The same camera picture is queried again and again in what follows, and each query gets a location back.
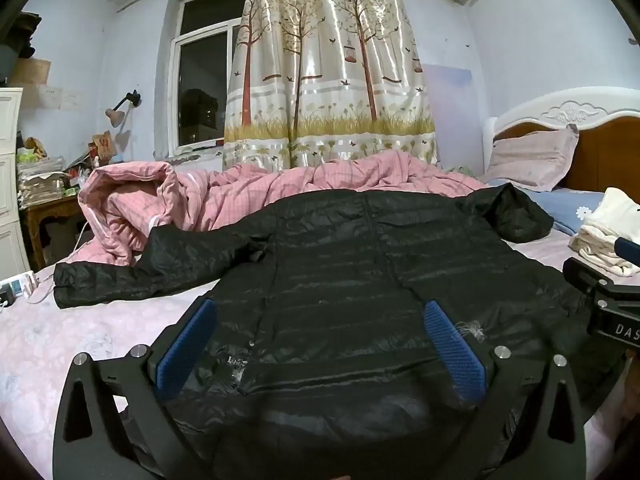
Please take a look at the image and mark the pink checked quilt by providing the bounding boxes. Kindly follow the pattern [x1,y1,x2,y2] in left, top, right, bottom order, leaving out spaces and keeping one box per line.
[77,150,493,268]

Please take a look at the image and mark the white and wooden headboard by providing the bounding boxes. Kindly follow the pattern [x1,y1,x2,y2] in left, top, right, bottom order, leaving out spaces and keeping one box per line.
[482,86,640,196]

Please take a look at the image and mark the black puffer jacket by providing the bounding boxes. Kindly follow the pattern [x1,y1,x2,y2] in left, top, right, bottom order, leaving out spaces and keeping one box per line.
[52,184,626,480]

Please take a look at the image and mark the cardboard box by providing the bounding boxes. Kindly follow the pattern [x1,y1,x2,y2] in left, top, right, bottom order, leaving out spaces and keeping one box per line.
[10,57,52,86]

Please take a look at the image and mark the blue floral pillow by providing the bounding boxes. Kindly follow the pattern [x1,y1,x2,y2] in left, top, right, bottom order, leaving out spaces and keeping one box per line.
[487,177,608,236]

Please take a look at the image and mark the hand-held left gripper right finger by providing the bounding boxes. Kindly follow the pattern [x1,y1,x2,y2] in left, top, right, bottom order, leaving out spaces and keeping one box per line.
[424,300,587,480]

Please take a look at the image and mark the white framed window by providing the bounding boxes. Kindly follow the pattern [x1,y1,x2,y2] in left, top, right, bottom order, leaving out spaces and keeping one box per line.
[167,0,251,158]

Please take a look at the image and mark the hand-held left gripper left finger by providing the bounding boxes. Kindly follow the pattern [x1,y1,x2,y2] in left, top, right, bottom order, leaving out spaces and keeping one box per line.
[52,297,221,480]

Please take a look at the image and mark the paper sheet on wall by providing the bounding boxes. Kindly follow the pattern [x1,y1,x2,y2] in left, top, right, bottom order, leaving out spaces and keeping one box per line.
[37,85,83,111]

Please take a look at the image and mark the white cable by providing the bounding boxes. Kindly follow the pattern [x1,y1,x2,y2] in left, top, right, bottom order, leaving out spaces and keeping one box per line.
[27,210,87,306]

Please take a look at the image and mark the white power strip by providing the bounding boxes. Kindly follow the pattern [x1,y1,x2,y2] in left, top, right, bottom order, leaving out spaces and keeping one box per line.
[0,270,41,311]

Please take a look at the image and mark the wooden side table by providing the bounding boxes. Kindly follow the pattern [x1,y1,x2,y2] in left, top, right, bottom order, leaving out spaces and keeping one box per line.
[22,192,88,271]

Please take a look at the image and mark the cream folded clothes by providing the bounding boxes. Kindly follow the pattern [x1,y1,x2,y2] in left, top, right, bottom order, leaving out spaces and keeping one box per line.
[569,186,640,277]

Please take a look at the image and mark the stack of papers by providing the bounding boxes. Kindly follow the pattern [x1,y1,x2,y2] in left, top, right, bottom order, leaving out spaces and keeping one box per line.
[17,157,68,206]

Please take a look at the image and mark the pale lavender wall panel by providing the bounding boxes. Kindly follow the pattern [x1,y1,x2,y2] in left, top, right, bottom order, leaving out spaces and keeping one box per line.
[420,63,473,171]

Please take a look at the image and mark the pink pillow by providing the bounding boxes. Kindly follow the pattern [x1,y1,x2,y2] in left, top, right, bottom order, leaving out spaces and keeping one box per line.
[485,125,581,193]

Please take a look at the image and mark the tree print curtain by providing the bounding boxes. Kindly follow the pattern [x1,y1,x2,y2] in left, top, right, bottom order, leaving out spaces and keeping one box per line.
[222,0,438,171]

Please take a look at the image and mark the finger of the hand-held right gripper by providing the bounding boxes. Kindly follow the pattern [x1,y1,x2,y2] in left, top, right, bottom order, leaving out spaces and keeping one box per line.
[562,256,640,303]
[614,237,640,262]

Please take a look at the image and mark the wall lamp with pink shade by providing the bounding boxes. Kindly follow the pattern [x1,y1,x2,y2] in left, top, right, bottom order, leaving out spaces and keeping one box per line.
[104,90,142,128]

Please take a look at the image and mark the white drawer cabinet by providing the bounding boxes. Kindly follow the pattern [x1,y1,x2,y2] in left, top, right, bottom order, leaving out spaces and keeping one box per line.
[0,87,31,281]

